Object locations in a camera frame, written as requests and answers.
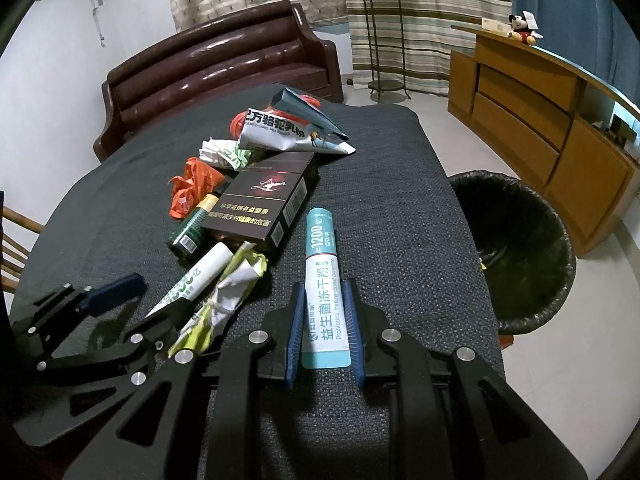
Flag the cartoon mouse plush toy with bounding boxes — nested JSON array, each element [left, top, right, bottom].
[[506, 10, 543, 46]]

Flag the blue curtain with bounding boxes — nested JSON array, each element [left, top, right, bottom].
[[507, 0, 640, 111]]

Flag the striped curtain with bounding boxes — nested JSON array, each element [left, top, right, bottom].
[[345, 0, 513, 98]]

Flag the black metal plant stand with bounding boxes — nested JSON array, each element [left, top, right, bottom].
[[356, 0, 411, 106]]

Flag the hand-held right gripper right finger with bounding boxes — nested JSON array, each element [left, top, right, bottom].
[[344, 280, 588, 480]]

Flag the white air conditioner pipe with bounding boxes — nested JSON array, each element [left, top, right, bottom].
[[90, 0, 110, 47]]

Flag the green and white wrapper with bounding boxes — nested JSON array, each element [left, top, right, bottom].
[[167, 241, 268, 358]]

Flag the green bottle with yellow cap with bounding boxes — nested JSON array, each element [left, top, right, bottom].
[[166, 192, 218, 260]]

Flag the wooden cabinet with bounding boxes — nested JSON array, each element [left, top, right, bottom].
[[447, 22, 640, 258]]

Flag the white and green tube packet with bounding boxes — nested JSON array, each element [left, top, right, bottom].
[[145, 241, 235, 318]]

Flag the dark brown leather sofa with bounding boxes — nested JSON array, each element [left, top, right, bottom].
[[92, 0, 346, 163]]

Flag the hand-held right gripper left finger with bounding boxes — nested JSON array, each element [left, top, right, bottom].
[[65, 282, 307, 480]]

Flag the trash bin with black liner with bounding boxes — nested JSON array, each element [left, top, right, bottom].
[[447, 170, 578, 336]]

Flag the dark brown cigarette carton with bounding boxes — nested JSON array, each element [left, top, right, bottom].
[[202, 152, 321, 261]]

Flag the orange-red plastic bag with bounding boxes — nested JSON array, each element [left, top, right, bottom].
[[167, 156, 231, 221], [230, 95, 321, 138]]

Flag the dark grey tablecloth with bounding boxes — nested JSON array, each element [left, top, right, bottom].
[[10, 82, 506, 480]]

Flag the silver camel print powder bag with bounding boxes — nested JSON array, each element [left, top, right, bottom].
[[235, 87, 357, 156]]

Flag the white and green tissue packet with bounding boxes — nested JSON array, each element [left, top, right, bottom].
[[198, 136, 261, 171]]

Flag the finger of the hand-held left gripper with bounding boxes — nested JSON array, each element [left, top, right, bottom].
[[7, 274, 147, 362], [12, 305, 188, 448]]

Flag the wooden chair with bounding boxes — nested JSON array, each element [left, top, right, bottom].
[[0, 190, 46, 293]]

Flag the teal and white sachet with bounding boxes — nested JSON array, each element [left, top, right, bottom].
[[300, 207, 351, 368]]

